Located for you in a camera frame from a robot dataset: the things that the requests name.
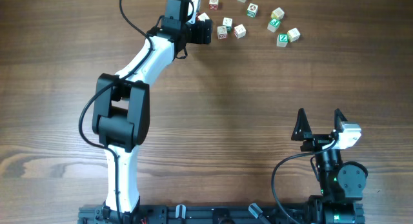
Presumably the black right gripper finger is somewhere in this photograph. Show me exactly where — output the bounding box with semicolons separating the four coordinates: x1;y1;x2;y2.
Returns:
291;108;312;141
332;108;348;132

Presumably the wooden block number one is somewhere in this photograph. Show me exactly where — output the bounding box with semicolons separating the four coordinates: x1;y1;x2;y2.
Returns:
234;24;247;39

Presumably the green letter Z block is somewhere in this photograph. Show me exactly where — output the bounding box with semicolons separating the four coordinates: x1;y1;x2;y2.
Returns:
277;34;288;47

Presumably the red number six block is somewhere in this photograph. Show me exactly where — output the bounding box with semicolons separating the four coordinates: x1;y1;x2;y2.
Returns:
217;26;228;39

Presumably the yellow edged wooden block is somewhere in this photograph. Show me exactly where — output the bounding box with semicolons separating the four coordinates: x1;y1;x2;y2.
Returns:
271;7;285;20

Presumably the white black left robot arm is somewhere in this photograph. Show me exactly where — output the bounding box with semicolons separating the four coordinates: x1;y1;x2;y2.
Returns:
92;0;212;223

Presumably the wooden block animal drawing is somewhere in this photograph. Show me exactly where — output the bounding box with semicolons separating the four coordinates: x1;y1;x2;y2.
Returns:
197;13;209;21

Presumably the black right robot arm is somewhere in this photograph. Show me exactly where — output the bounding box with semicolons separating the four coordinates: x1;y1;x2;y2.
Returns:
291;108;368;224

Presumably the red letter Q block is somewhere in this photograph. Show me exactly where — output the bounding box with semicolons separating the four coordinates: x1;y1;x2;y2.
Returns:
209;0;219;10

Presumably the yellow turtle wooden block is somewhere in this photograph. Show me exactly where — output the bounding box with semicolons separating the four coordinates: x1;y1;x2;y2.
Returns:
287;28;301;43

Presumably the green bordered picture block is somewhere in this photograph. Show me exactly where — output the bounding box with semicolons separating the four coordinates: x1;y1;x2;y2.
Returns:
247;3;258;17

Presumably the green letter wooden block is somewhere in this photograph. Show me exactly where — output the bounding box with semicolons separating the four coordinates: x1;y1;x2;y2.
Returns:
223;17;232;32

